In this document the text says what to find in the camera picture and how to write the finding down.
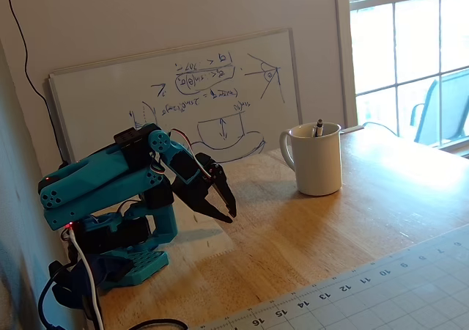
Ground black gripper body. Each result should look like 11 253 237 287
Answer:
171 152 222 203

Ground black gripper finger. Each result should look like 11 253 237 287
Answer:
180 194 234 224
209 162 238 219

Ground white ceramic mug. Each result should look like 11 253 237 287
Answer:
279 122 344 197

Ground whiteboard with blue writing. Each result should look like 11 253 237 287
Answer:
48 28 303 164

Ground dark blue table clamp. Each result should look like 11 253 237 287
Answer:
48 253 133 311

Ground grey gridded cutting mat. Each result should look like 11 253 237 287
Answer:
190 224 469 330

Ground blue patio chair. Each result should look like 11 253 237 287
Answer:
409 68 469 148

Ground black cable loop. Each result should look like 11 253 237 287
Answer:
127 318 188 330

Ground white USB cable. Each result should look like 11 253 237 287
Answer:
68 230 106 330

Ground white cable by window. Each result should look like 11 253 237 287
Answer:
339 121 401 138

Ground blue cable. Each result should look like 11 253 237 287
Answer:
37 277 62 330

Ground thin black wall cable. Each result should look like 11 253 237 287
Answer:
6 0 70 166

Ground white window frame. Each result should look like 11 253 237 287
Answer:
332 0 469 159

